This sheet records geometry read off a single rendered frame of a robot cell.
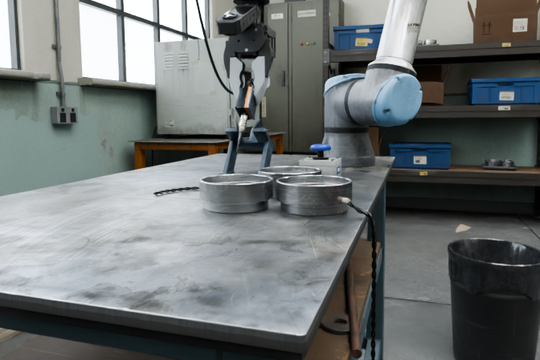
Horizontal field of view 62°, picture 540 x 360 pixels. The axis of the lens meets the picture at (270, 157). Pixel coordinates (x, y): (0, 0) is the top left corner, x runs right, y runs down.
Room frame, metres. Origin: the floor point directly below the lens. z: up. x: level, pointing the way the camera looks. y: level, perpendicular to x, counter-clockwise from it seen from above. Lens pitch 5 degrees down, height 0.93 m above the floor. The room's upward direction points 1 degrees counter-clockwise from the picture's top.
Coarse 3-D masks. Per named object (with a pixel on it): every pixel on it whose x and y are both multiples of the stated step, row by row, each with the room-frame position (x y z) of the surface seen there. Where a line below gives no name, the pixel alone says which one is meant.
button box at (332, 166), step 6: (300, 162) 0.86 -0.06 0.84; (306, 162) 0.85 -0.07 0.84; (312, 162) 0.85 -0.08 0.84; (318, 162) 0.84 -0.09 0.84; (324, 162) 0.84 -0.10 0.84; (330, 162) 0.84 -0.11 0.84; (336, 162) 0.84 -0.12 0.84; (318, 168) 0.84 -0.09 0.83; (324, 168) 0.84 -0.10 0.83; (330, 168) 0.84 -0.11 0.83; (336, 168) 0.84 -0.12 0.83; (324, 174) 0.84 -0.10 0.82; (330, 174) 0.84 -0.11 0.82; (336, 174) 0.84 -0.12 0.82
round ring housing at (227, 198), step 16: (224, 176) 0.68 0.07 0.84; (240, 176) 0.69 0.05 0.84; (256, 176) 0.68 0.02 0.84; (208, 192) 0.60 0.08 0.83; (224, 192) 0.59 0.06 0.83; (240, 192) 0.59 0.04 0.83; (256, 192) 0.60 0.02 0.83; (272, 192) 0.64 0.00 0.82; (208, 208) 0.61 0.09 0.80; (224, 208) 0.60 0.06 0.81; (240, 208) 0.60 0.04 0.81; (256, 208) 0.61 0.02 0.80
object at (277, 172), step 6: (264, 168) 0.77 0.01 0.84; (270, 168) 0.78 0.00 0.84; (276, 168) 0.79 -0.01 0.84; (282, 168) 0.79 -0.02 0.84; (288, 168) 0.79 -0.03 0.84; (294, 168) 0.79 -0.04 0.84; (300, 168) 0.79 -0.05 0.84; (306, 168) 0.78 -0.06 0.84; (312, 168) 0.77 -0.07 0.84; (264, 174) 0.71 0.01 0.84; (270, 174) 0.70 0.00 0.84; (276, 174) 0.70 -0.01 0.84; (282, 174) 0.69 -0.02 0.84; (288, 174) 0.69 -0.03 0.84; (294, 174) 0.69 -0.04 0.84; (300, 174) 0.69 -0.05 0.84; (306, 174) 0.70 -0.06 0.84; (312, 174) 0.70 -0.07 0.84; (318, 174) 0.72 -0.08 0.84
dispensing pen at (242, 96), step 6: (252, 84) 0.89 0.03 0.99; (240, 90) 0.87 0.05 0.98; (246, 90) 0.86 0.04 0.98; (240, 96) 0.86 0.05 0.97; (246, 96) 0.85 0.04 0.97; (240, 102) 0.85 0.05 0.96; (240, 108) 0.85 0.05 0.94; (240, 114) 0.86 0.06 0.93; (246, 114) 0.85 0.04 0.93; (240, 120) 0.85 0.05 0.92; (246, 120) 0.85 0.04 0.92; (240, 126) 0.84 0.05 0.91; (240, 132) 0.83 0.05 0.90; (240, 138) 0.83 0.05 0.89
